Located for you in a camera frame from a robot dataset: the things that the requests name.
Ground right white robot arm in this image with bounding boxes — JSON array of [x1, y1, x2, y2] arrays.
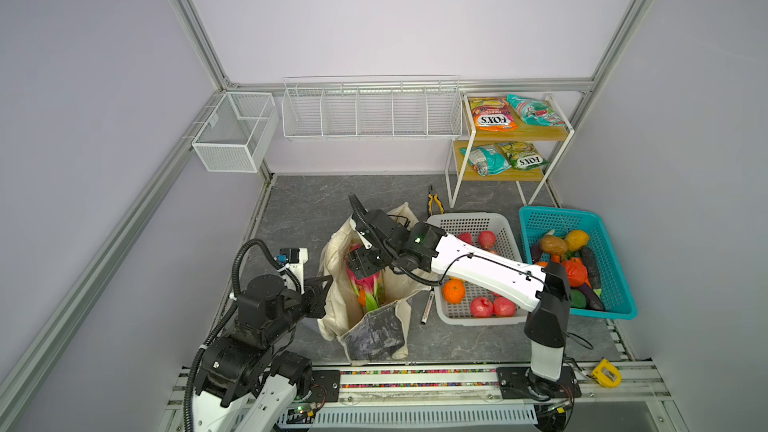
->
[[349, 195, 581, 402]]

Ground white wooden two-tier shelf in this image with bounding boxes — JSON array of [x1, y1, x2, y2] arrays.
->
[[445, 93, 575, 206]]

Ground yellow lemon in teal basket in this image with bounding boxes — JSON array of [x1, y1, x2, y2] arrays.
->
[[564, 229, 590, 252]]

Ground long white wire basket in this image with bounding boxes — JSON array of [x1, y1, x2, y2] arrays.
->
[[282, 75, 463, 140]]

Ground orange tangerine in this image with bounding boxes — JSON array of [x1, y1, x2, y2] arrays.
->
[[441, 278, 466, 305]]

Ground small white wire basket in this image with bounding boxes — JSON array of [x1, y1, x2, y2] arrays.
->
[[192, 92, 279, 173]]

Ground white plastic fruit basket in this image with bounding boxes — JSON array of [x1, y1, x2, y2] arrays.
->
[[427, 212, 527, 326]]

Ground pink dragon fruit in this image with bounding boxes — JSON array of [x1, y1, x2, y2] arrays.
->
[[345, 244, 386, 314]]

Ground red apple back middle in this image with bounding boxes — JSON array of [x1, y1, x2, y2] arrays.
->
[[458, 233, 474, 245]]

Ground dark cucumber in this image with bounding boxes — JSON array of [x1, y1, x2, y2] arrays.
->
[[580, 246, 602, 292]]

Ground teal plastic vegetable basket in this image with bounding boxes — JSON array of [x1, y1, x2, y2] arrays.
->
[[519, 206, 637, 320]]

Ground teal snack bag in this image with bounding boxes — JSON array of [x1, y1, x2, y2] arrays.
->
[[460, 144, 512, 177]]

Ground dark purple eggplant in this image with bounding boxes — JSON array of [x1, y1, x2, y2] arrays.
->
[[577, 283, 606, 311]]

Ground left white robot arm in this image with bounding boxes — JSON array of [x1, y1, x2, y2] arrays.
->
[[182, 239, 333, 431]]

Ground silver marker pen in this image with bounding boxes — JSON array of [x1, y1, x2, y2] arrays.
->
[[420, 290, 435, 325]]

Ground red tomato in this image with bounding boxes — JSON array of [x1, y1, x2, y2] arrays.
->
[[562, 257, 588, 288]]

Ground green Fox's candy bag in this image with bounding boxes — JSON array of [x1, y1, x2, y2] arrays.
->
[[498, 141, 548, 171]]

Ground red apple back right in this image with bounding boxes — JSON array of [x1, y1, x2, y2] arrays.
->
[[477, 231, 497, 250]]

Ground red apple front right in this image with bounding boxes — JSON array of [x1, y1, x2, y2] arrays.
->
[[493, 296, 517, 317]]

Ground brown potato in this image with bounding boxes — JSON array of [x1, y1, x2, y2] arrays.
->
[[538, 235, 569, 256]]

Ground green pepper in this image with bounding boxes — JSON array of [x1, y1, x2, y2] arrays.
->
[[571, 289, 588, 309]]

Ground cream canvas grocery bag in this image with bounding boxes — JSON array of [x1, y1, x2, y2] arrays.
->
[[318, 219, 428, 364]]

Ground yellow handled pliers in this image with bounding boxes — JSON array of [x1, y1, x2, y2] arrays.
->
[[427, 185, 445, 217]]

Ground orange Fox's candy bag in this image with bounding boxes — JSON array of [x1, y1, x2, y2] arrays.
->
[[468, 97, 518, 132]]

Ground green pink snack bag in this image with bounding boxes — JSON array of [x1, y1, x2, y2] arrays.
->
[[506, 94, 565, 127]]

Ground yellow tape measure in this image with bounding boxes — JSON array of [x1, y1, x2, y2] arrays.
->
[[590, 358, 622, 388]]

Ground red apple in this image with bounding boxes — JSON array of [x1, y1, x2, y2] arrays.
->
[[477, 231, 497, 250], [458, 233, 474, 245], [493, 296, 517, 317]]

